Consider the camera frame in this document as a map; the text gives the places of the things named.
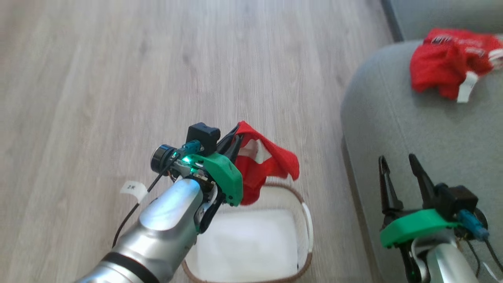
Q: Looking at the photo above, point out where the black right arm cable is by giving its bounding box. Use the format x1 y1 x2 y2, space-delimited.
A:
466 236 503 277

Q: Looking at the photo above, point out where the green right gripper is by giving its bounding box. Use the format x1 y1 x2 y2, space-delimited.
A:
378 153 461 249

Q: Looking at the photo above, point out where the woven laundry basket white liner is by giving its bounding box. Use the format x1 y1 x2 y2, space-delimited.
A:
182 182 314 283

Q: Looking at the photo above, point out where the white paper cable tag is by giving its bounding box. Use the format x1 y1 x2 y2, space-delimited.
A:
120 181 149 204

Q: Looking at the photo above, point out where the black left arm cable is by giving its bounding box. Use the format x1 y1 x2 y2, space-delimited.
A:
112 165 175 249

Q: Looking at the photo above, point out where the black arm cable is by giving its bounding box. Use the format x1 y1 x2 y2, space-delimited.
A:
112 165 175 249
466 236 503 277

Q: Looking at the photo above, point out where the red garment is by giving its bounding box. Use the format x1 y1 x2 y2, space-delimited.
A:
409 28 503 103
234 121 300 206

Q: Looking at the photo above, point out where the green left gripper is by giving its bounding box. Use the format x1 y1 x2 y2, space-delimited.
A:
173 124 244 208

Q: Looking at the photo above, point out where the fabric sofa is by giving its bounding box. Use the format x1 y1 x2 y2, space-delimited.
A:
340 0 503 283

